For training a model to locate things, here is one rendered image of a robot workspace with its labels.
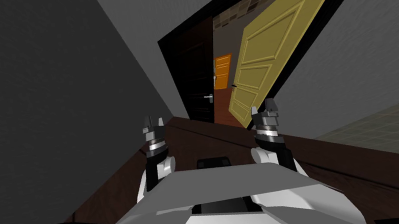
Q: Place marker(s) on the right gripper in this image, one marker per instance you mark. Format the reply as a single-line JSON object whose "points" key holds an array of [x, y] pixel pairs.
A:
{"points": [[265, 119]]}

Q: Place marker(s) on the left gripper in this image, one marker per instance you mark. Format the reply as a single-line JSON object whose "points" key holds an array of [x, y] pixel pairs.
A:
{"points": [[154, 133]]}

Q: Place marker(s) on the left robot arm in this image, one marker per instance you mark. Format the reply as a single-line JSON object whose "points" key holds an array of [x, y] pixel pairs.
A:
{"points": [[156, 157]]}

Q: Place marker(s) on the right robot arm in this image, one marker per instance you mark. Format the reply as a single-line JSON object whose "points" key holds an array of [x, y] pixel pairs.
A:
{"points": [[272, 144]]}

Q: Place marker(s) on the orange door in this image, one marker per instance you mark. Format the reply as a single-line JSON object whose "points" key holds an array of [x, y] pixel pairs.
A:
{"points": [[222, 71]]}

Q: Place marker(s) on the dark brown door leaf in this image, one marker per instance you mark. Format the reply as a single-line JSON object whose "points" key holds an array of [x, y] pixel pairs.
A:
{"points": [[195, 76]]}

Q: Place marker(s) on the yellow panelled door leaf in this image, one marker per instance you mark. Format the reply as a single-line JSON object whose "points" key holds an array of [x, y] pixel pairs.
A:
{"points": [[273, 47]]}

